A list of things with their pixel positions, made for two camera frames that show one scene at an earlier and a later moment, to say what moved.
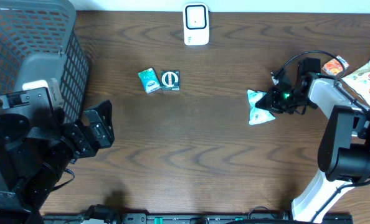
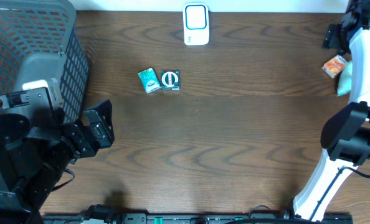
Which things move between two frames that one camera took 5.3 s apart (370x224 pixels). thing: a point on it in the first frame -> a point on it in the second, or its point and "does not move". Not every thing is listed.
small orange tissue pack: x=334 y=66 does not move
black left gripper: x=87 y=137 does not move
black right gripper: x=271 y=101 -> x=334 y=33
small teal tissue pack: x=149 y=80 does not move
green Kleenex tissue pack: x=256 y=114 -> x=345 y=80
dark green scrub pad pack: x=170 y=79 does not move
